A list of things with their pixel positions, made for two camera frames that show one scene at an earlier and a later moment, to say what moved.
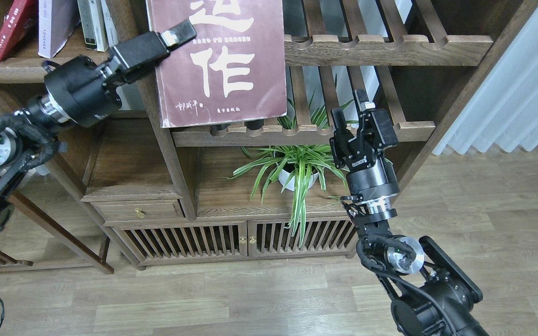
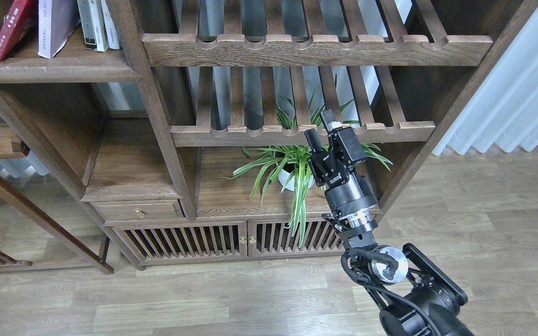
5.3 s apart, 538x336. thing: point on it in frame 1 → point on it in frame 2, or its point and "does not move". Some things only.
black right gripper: [358, 146] → [348, 191]
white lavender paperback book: [57, 20] does not move
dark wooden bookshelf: [173, 195] does not move
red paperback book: [18, 20] does not move
